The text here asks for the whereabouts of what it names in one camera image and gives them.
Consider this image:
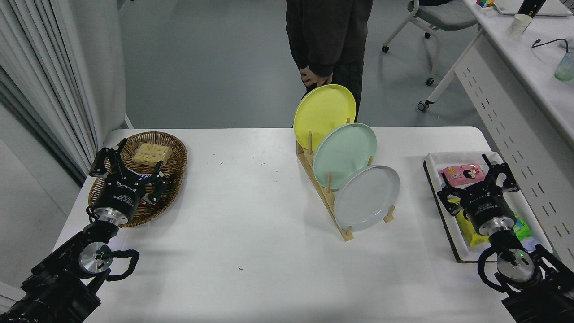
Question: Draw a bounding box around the grey office chair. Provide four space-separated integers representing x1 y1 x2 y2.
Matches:
381 0 483 87

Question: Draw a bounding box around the yellow plate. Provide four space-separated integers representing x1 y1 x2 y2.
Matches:
293 84 357 152

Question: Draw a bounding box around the white paper cup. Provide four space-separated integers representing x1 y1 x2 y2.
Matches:
509 13 533 36

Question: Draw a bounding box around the white desk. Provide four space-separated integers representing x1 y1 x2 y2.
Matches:
417 0 574 270

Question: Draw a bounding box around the white tray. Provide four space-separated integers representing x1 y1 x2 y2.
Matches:
423 151 553 263

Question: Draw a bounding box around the white laptop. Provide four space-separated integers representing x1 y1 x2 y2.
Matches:
493 0 574 17

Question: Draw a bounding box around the grey plate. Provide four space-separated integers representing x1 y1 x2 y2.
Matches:
333 165 401 232

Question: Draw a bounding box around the translucent green cup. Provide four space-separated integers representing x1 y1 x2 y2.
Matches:
554 52 574 82

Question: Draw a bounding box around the person's right hand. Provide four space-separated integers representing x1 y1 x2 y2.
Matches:
300 66 333 89

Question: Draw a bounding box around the yellow snack packet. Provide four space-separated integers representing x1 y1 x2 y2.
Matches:
451 197 492 247

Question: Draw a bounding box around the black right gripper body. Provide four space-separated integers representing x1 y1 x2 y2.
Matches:
461 183 516 232

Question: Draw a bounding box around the wooden plate rack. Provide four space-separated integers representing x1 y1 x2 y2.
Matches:
296 118 396 242

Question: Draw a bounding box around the brown wicker basket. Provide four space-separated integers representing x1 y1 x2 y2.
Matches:
88 131 188 228

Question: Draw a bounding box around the green snack packet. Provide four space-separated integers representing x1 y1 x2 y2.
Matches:
511 211 535 240

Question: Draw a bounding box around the clear pack of yellow biscuits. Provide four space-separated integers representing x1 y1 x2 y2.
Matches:
133 142 173 166

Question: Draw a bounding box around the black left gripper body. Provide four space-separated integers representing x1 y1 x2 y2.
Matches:
93 172 149 218

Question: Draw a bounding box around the pale curtain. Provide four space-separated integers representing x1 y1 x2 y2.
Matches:
0 0 127 187

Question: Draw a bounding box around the dark snack packet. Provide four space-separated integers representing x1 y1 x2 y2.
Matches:
128 168 178 208

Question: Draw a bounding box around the black cable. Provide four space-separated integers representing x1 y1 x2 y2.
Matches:
532 38 570 53

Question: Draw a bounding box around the mint green plate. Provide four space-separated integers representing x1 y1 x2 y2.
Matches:
313 122 378 190

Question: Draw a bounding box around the pink snack packet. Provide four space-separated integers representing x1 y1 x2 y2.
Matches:
439 163 487 188

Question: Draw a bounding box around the person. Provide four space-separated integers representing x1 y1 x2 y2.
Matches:
286 0 374 122

